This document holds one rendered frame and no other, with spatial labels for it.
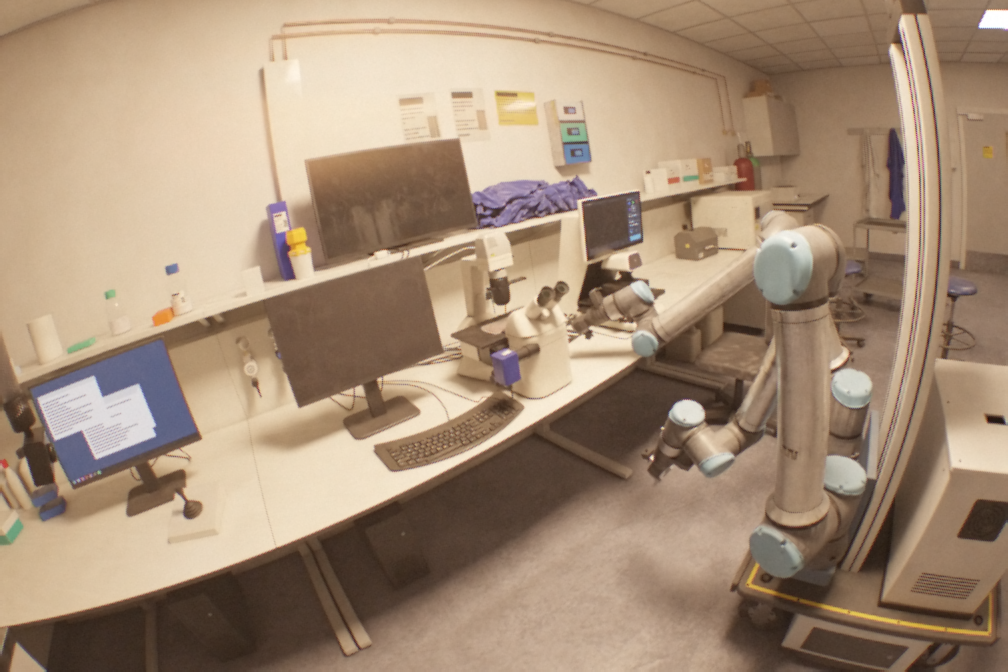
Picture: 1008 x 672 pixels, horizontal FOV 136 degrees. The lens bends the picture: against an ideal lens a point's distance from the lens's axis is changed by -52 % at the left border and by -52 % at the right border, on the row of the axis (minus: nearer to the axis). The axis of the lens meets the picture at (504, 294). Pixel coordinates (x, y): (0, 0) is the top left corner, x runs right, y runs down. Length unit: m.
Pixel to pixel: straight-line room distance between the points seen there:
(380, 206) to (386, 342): 0.61
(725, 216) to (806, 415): 2.71
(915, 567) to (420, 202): 2.12
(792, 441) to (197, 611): 1.85
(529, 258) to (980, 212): 5.97
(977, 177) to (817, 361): 6.00
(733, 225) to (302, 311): 2.97
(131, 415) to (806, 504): 1.75
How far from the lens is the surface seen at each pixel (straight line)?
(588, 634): 1.65
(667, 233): 3.37
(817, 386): 0.83
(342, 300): 1.33
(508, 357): 1.25
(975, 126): 6.70
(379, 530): 1.66
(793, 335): 0.79
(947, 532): 1.25
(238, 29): 2.13
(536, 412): 1.36
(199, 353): 1.82
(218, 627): 1.86
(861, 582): 1.49
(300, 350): 1.32
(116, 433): 1.52
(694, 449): 1.14
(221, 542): 1.26
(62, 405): 1.54
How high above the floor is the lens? 1.45
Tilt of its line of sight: 15 degrees down
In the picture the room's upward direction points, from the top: 9 degrees counter-clockwise
